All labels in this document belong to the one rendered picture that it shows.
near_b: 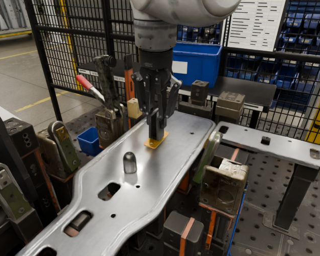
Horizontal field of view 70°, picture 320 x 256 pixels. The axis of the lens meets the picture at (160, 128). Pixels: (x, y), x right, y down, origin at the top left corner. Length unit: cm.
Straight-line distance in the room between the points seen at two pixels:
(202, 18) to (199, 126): 46
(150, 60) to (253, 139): 37
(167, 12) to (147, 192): 34
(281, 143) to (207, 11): 50
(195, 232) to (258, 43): 77
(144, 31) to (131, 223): 37
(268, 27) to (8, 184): 93
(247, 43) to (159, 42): 59
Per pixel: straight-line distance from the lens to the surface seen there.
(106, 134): 71
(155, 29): 48
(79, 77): 71
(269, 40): 101
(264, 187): 101
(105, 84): 63
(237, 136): 70
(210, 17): 30
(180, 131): 68
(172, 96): 53
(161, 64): 50
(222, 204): 55
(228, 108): 77
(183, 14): 31
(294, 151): 70
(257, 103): 85
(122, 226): 45
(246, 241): 83
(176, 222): 47
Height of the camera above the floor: 137
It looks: 32 degrees down
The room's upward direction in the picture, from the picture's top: straight up
